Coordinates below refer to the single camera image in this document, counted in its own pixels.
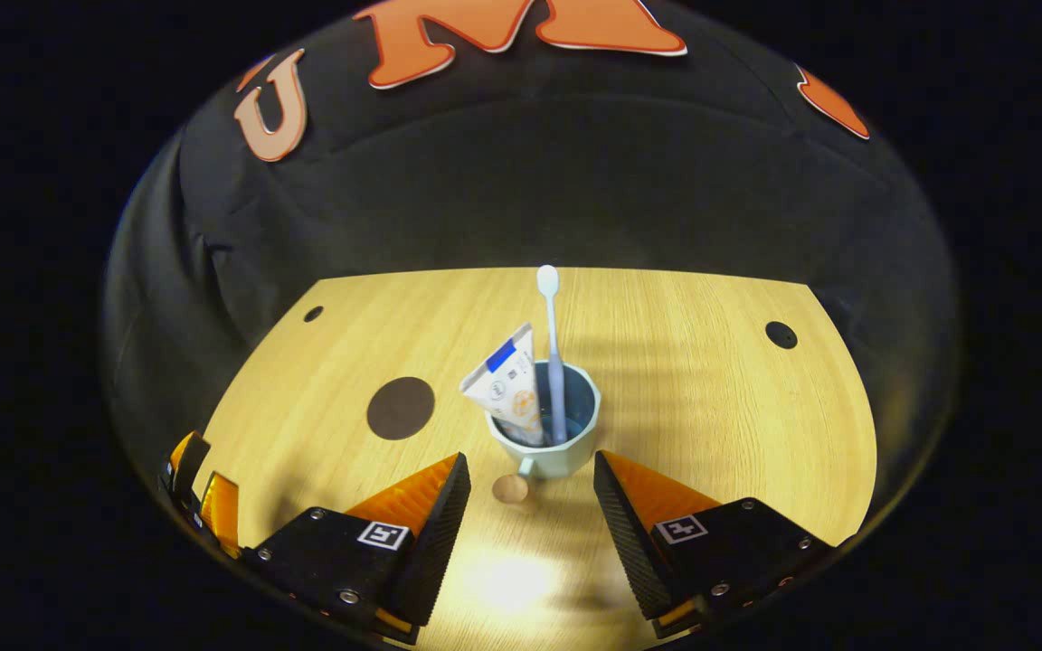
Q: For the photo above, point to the wooden desktop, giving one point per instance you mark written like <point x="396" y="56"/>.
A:
<point x="711" y="407"/>

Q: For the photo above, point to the white toothpaste tube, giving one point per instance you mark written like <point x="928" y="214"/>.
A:
<point x="507" y="389"/>

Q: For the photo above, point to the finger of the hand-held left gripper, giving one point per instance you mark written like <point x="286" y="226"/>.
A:
<point x="190" y="461"/>
<point x="222" y="511"/>

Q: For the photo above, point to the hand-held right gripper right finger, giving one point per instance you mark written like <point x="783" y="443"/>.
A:
<point x="629" y="542"/>

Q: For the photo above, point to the dark round coaster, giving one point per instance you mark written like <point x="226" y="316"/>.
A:
<point x="401" y="409"/>

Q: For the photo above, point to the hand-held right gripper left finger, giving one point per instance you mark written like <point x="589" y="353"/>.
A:
<point x="435" y="551"/>

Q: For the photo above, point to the white toothbrush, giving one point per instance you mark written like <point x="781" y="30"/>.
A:
<point x="553" y="344"/>

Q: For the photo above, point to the black backdrop cloth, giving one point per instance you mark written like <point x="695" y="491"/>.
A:
<point x="530" y="181"/>

